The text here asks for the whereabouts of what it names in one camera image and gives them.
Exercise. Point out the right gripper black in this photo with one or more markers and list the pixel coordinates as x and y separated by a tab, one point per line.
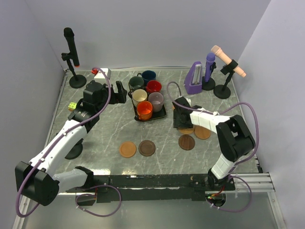
177	123

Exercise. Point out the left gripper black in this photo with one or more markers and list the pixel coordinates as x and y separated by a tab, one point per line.
119	97

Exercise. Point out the woven rattan coaster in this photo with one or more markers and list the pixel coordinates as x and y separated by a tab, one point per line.
186	131

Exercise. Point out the light wood coaster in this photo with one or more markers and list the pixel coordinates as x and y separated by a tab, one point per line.
202	132
127	149

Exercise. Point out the dark wood coaster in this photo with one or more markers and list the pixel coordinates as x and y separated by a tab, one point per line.
186	142
147	148

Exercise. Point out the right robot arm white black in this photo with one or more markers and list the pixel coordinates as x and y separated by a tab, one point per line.
234	137

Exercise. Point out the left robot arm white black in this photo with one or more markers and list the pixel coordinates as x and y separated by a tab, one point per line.
37	179

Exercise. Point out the cream mug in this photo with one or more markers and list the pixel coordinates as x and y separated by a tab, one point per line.
138	96

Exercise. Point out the dark green mug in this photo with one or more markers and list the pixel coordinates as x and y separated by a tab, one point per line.
135	83

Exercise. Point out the black serving tray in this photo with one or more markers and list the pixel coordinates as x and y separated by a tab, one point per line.
155	115

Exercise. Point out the orange mug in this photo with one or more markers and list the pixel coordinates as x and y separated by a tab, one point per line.
144	110

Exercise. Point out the lilac mug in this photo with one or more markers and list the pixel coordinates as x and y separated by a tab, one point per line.
156	99

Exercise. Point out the blue mug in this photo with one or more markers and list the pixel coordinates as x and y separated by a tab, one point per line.
147	76

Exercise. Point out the red mug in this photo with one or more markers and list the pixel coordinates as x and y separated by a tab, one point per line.
153	86

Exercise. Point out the purple metronome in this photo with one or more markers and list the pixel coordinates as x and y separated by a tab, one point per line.
194	78

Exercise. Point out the purple microphone black stand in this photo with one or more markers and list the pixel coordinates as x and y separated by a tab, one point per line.
211	83

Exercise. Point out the left black microphone stand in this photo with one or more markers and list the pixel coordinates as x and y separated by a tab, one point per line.
78	80

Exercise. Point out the colourful toy block figure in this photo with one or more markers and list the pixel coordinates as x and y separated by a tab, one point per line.
72	106

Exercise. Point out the black round stand base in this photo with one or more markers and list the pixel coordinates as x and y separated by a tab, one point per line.
75	151

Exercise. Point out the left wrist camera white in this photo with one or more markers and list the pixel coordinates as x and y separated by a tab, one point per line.
98	74

